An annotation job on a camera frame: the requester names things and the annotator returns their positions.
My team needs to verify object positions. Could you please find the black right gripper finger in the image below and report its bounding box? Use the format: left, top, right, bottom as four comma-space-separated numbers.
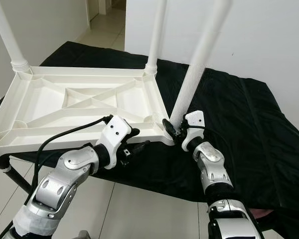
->
162, 118, 181, 141

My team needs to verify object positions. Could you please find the white plastic table leg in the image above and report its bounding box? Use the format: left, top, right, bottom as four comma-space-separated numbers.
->
0, 0, 30, 73
169, 0, 233, 128
144, 0, 168, 75

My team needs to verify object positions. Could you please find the white plastic children table top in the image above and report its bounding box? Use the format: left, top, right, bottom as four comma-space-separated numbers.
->
0, 66, 175, 161

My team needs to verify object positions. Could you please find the pink stool seat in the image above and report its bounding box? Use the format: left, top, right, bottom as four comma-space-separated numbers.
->
249, 209, 276, 220

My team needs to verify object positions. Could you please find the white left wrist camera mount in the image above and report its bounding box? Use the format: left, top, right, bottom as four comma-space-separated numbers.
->
100, 116, 133, 170

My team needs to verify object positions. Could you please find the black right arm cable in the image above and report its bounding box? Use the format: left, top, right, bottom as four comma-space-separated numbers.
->
189, 125, 226, 150

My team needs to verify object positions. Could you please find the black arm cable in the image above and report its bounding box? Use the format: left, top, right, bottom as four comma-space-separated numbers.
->
189, 125, 226, 150
35, 116, 114, 200

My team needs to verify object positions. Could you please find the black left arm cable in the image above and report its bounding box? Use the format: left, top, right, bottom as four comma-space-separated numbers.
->
35, 116, 114, 200

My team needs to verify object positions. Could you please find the black metal frame leg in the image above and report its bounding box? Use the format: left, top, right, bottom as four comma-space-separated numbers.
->
2, 167, 31, 193

